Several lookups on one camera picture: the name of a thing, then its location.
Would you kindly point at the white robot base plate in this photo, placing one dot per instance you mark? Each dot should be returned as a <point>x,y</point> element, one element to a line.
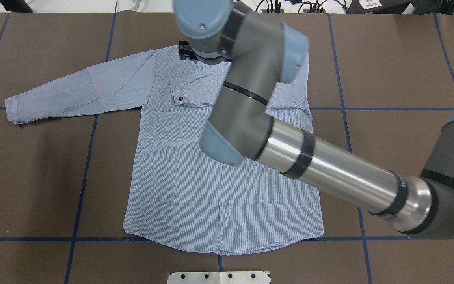
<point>220,277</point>

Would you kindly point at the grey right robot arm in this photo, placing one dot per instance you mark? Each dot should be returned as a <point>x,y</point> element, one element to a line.
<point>264,52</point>

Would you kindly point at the black object top left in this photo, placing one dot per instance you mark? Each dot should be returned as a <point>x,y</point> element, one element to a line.
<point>16,6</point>

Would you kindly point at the light blue striped shirt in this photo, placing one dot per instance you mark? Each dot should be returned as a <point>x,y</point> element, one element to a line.
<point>179,196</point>

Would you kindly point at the black device with label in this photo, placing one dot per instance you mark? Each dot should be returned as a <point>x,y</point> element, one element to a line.
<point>378,6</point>

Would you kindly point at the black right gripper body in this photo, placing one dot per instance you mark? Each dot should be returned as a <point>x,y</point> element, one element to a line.
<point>185,52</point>

